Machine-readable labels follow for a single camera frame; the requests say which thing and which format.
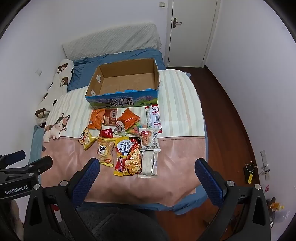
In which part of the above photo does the cardboard box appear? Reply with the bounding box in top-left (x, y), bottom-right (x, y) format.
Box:
top-left (85, 58), bottom-right (161, 109)

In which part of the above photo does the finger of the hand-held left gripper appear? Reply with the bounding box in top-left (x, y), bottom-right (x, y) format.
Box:
top-left (14, 155), bottom-right (53, 178)
top-left (0, 150), bottom-right (26, 168)

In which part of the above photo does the long red white snack packet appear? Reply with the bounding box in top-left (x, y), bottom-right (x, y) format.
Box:
top-left (150, 105), bottom-right (162, 133)

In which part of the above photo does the small red snack packet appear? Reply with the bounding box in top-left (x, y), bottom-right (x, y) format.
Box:
top-left (99, 128), bottom-right (114, 139)

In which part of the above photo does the brown pastry packet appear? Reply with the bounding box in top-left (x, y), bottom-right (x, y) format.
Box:
top-left (103, 108), bottom-right (117, 126)

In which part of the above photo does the clear bag of colourful candy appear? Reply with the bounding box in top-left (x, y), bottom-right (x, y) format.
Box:
top-left (126, 123), bottom-right (148, 137)

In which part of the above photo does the orange crinkled chip bag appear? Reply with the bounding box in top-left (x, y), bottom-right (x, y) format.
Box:
top-left (116, 108), bottom-right (141, 130)

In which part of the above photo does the clear plastic bag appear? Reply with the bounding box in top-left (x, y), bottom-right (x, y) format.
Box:
top-left (266, 197), bottom-right (292, 230)

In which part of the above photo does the white bear print pillow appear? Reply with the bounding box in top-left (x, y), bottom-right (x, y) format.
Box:
top-left (35, 59), bottom-right (74, 128)

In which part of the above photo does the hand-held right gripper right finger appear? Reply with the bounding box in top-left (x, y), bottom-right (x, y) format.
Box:
top-left (195, 158), bottom-right (272, 241)

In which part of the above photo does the white power strip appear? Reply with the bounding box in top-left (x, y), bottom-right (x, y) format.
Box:
top-left (260, 150), bottom-right (270, 181)

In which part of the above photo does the small grey snack packet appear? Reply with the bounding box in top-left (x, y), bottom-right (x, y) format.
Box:
top-left (114, 120), bottom-right (126, 135)

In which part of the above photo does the blue pillow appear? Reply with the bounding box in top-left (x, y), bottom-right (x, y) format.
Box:
top-left (67, 48), bottom-right (166, 93)

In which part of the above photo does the plain white snack packet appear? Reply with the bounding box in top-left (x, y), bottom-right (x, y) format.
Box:
top-left (138, 150), bottom-right (159, 178)

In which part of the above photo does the white door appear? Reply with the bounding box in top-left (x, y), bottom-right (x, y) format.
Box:
top-left (166, 0), bottom-right (220, 68)

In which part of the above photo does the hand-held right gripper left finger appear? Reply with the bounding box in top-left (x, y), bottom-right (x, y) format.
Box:
top-left (23, 158), bottom-right (101, 241)

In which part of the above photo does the white meat floss bread packet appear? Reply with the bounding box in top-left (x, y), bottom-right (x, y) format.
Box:
top-left (138, 129), bottom-right (161, 153)

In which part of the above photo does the grey pillow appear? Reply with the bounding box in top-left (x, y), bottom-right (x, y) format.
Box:
top-left (62, 23), bottom-right (162, 61)

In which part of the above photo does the yellow cartoon snack packet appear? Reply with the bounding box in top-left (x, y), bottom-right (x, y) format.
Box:
top-left (78, 127), bottom-right (97, 151)

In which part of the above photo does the orange snack packet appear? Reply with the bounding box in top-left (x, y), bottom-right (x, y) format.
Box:
top-left (88, 108), bottom-right (105, 130)

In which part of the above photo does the yellow cracker packet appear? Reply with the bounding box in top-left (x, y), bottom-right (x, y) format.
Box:
top-left (96, 137), bottom-right (116, 168)

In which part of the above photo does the yellow red instant noodle packet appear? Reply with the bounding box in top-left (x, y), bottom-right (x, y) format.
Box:
top-left (113, 137), bottom-right (142, 176)

